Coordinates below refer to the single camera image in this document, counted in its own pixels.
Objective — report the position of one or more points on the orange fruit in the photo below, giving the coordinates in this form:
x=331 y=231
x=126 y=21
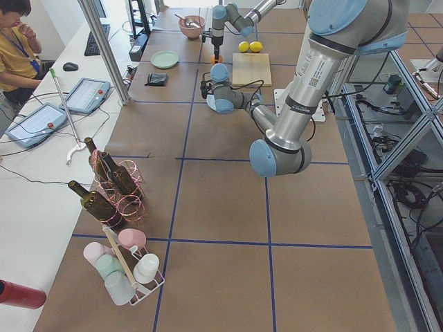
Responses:
x=216 y=60

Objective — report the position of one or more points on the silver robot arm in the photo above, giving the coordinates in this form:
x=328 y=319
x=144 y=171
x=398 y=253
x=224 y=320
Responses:
x=244 y=25
x=335 y=31

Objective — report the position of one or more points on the light green plate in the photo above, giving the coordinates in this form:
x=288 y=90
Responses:
x=164 y=59

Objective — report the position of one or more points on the yellow lemon outer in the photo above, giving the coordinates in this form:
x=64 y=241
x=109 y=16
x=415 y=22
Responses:
x=244 y=47

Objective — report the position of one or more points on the pink bowl with ice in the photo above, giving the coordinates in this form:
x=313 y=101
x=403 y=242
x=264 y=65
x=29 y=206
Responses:
x=193 y=33

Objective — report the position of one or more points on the metal scoop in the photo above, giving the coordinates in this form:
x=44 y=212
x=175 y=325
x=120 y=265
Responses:
x=188 y=21

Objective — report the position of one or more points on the yellow lemon near board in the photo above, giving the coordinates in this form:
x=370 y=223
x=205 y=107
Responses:
x=255 y=47

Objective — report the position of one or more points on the wooden cutting board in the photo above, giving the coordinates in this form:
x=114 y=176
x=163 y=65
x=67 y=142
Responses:
x=250 y=67

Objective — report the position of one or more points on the grey folded cloth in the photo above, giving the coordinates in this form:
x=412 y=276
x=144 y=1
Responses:
x=157 y=79

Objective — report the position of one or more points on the blue teach pendant far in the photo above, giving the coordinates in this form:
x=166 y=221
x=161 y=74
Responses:
x=87 y=95

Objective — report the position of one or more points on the blue teach pendant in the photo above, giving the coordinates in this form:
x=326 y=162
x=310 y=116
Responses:
x=37 y=126
x=87 y=95

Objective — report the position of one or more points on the green wine bottle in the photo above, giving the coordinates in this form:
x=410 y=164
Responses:
x=99 y=170
x=99 y=207
x=121 y=178

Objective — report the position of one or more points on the reacher grabber stick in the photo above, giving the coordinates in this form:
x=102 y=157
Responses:
x=79 y=145

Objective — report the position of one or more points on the black computer mouse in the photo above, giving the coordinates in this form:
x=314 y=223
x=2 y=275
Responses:
x=70 y=67

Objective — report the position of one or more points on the blue teach pendant near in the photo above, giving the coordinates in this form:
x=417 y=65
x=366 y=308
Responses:
x=37 y=126

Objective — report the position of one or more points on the person in yellow shirt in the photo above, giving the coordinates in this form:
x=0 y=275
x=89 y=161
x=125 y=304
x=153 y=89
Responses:
x=21 y=69

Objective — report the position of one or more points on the white cup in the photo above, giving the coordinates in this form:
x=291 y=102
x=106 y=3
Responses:
x=145 y=270

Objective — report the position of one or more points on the light pink cup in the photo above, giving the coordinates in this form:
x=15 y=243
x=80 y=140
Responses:
x=94 y=250

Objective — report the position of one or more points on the mint green cup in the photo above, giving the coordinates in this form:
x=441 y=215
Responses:
x=107 y=264

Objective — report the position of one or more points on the pale grey cup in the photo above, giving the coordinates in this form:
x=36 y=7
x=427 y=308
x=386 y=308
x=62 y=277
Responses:
x=119 y=288

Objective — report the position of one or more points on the red thermos bottle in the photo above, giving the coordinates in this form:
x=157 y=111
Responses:
x=13 y=294

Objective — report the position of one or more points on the copper wire bottle rack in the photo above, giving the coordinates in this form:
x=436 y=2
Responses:
x=131 y=210

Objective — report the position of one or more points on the aluminium frame post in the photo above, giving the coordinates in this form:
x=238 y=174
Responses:
x=93 y=20

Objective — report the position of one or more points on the white wire cup rack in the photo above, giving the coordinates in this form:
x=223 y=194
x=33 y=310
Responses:
x=142 y=290

